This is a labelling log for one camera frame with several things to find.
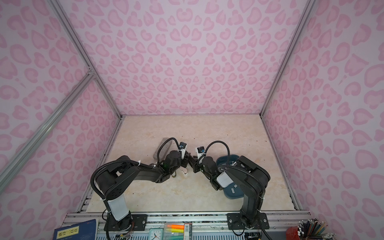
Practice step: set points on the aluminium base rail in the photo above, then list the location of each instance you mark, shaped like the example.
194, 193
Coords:
218, 222

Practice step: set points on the teal alarm clock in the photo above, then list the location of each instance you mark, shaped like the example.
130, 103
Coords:
156, 234

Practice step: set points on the blue book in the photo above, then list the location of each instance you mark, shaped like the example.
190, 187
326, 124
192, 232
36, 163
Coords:
81, 231

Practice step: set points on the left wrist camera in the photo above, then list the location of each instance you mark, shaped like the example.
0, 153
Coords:
182, 149

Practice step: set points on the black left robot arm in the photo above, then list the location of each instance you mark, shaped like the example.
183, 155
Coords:
112, 179

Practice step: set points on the grey stone block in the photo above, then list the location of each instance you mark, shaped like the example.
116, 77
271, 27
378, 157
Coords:
163, 148

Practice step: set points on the highlighter pen set box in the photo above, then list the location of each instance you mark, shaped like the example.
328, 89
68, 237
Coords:
178, 231

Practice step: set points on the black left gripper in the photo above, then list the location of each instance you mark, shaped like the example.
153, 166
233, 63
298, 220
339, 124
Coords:
186, 160

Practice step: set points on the teal plastic tray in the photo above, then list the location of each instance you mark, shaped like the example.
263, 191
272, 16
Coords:
231, 190

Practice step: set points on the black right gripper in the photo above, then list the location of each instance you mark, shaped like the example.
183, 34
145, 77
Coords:
196, 167

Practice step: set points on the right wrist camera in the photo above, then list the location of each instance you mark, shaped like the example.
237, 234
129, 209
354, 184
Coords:
200, 152

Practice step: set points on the pink mini stapler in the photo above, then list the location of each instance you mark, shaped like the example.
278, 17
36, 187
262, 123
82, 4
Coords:
184, 171

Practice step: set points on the pencil holder with pencils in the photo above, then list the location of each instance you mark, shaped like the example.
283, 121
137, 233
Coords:
311, 229

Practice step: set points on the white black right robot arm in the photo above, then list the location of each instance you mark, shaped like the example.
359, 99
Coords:
247, 175

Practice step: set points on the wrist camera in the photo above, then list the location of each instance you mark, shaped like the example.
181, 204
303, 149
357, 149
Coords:
182, 149
200, 152

